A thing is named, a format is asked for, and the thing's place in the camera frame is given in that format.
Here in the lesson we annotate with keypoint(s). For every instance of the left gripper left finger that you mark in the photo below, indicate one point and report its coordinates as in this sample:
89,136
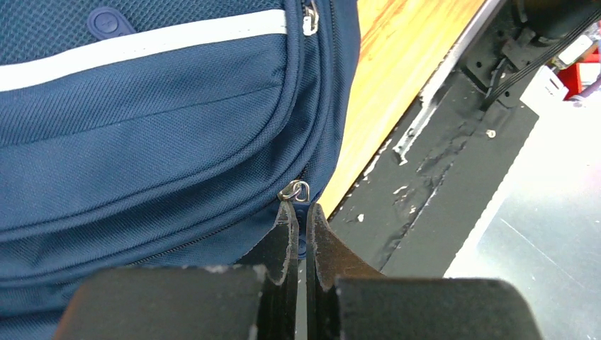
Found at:
252,299

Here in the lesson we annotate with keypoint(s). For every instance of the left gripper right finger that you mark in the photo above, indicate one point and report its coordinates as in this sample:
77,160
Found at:
349,299

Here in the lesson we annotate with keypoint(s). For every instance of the navy blue student backpack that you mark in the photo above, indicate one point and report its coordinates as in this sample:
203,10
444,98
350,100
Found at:
157,133

